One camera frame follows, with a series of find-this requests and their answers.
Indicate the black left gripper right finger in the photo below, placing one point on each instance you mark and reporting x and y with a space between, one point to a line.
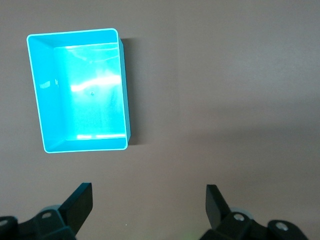
215 207

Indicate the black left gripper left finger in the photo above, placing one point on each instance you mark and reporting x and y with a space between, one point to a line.
75 207

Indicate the brown table mat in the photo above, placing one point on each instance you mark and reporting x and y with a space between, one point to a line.
212 100

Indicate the teal plastic bin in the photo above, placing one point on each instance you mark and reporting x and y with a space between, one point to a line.
82 100

